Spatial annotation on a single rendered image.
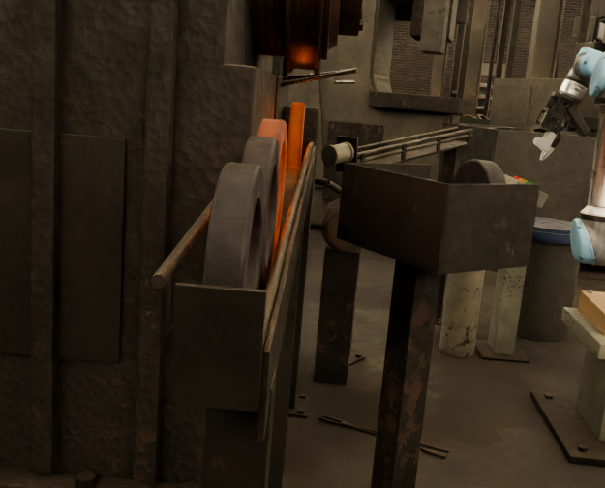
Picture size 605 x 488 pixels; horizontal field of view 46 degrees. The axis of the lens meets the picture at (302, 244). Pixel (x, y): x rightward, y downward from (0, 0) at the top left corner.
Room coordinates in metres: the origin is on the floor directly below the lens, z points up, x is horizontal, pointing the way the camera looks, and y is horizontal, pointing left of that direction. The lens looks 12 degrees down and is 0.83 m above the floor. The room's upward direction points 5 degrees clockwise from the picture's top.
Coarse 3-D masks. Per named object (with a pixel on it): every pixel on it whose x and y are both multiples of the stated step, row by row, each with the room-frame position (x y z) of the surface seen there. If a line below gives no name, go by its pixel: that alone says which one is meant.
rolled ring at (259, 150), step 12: (252, 144) 0.80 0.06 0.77; (264, 144) 0.80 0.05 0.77; (276, 144) 0.82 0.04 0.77; (252, 156) 0.78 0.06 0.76; (264, 156) 0.78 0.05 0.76; (276, 156) 0.84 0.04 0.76; (264, 168) 0.77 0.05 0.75; (276, 168) 0.86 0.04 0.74; (264, 180) 0.76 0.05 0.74; (276, 180) 0.88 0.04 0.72; (276, 192) 0.89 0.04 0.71; (264, 204) 0.75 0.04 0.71; (276, 204) 0.90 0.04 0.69; (264, 216) 0.74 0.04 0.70; (264, 228) 0.74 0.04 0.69; (264, 240) 0.75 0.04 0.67; (264, 252) 0.76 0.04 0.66; (264, 264) 0.77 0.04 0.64; (264, 276) 0.79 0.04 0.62; (264, 288) 0.80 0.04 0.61
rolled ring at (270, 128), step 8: (264, 120) 1.00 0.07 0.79; (272, 120) 1.00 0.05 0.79; (280, 120) 1.01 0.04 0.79; (264, 128) 0.97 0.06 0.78; (272, 128) 0.97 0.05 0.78; (280, 128) 0.98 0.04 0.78; (264, 136) 0.96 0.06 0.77; (272, 136) 0.96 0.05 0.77; (280, 136) 0.96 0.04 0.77; (280, 144) 0.95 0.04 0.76; (280, 152) 0.96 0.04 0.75; (280, 160) 0.97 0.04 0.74; (280, 168) 1.07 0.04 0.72; (280, 176) 1.08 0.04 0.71; (280, 184) 1.07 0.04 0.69; (280, 192) 1.07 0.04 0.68; (280, 200) 1.07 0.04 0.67; (280, 208) 1.06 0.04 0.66; (280, 216) 1.05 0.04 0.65; (280, 224) 1.07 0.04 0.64
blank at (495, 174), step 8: (472, 160) 1.19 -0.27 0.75; (480, 160) 1.18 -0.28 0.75; (464, 168) 1.22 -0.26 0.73; (472, 168) 1.19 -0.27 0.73; (480, 168) 1.16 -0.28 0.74; (488, 168) 1.15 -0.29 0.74; (496, 168) 1.16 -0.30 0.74; (456, 176) 1.24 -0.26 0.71; (464, 176) 1.21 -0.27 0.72; (472, 176) 1.18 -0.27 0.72; (480, 176) 1.16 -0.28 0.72; (488, 176) 1.14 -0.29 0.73; (496, 176) 1.14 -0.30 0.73
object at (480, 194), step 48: (384, 192) 1.16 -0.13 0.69; (432, 192) 1.07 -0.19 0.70; (480, 192) 1.08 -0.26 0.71; (528, 192) 1.14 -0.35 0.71; (384, 240) 1.15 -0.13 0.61; (432, 240) 1.06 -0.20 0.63; (480, 240) 1.08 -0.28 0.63; (528, 240) 1.15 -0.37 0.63; (432, 288) 1.21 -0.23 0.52; (432, 336) 1.21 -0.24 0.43; (384, 384) 1.22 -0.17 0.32; (384, 432) 1.21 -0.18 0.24; (384, 480) 1.20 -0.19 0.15
